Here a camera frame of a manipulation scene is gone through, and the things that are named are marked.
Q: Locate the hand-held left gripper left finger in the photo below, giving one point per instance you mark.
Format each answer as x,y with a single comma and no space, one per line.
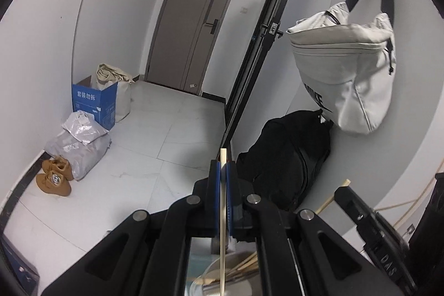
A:
217,199

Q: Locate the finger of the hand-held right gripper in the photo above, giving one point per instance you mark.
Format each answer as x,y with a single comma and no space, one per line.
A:
348,200

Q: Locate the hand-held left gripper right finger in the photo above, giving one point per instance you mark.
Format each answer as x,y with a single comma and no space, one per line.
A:
229,199

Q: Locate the wooden chopstick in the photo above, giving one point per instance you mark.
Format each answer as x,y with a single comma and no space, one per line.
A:
223,261
208,281
329,200
248,261

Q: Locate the white utensil holder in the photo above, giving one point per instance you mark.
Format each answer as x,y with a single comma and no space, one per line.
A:
242,285

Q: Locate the teal checked tablecloth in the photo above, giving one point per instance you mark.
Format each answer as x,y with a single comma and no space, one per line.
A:
197,263

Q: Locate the black duffel bag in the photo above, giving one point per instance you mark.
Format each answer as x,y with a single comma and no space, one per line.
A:
288,157

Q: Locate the white sling bag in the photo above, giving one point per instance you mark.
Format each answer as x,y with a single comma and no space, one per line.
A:
347,74

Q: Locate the beige canvas tote bag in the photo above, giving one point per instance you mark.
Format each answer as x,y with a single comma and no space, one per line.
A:
123,98

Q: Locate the large grey plastic parcel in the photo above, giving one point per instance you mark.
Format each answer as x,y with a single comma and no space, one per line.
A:
83,157

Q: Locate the black-framed glass door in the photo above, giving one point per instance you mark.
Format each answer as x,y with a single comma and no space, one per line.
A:
256,56

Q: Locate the small grey plastic parcel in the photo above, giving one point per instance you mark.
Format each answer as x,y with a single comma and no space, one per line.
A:
83,127

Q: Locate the blue cardboard box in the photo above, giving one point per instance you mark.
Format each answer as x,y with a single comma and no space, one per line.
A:
92,105

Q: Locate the brown suede shoe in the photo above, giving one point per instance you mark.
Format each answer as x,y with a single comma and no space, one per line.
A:
52,185
64,166

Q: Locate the brown door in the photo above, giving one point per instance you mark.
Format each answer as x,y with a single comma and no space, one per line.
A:
187,22

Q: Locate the navy shoe box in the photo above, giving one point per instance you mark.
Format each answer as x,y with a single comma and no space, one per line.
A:
15,264

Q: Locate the small wall socket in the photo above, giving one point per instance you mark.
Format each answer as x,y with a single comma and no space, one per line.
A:
411,228

